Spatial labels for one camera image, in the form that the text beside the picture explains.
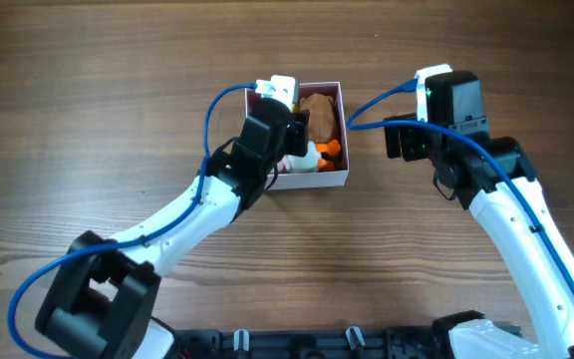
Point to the white duck plush yellow hat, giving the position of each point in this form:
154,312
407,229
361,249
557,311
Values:
319,158

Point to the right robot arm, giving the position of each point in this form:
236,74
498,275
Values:
495,181

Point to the yellow wooden rattle drum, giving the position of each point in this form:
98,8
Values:
295,107

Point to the white cardboard box pink inside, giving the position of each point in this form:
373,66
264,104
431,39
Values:
320,179

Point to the white duck plush pink hat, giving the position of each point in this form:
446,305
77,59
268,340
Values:
283,164

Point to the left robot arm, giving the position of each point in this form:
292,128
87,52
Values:
100,302

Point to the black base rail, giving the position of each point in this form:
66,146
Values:
416,342

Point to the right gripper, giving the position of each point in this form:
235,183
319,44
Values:
406,141

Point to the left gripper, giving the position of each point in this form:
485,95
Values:
296,128

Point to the brown capybara plush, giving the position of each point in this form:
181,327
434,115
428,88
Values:
322,125

